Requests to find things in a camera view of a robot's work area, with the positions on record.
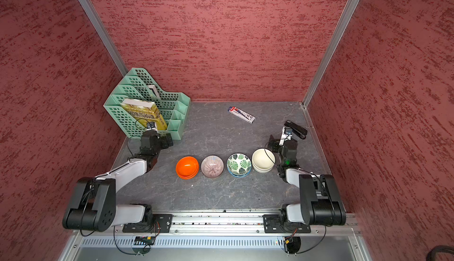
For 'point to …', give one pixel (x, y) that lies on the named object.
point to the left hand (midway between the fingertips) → (160, 138)
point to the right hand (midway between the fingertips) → (278, 137)
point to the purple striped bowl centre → (212, 166)
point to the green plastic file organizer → (133, 85)
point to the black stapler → (300, 132)
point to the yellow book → (143, 112)
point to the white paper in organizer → (153, 86)
